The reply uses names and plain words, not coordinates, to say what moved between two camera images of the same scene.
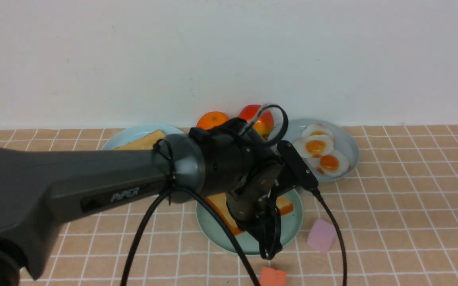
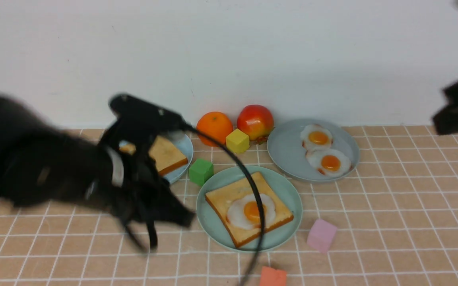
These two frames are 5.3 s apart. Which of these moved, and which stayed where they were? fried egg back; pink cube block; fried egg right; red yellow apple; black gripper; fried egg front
Moved: black gripper; fried egg front
Stayed: red yellow apple; fried egg right; fried egg back; pink cube block
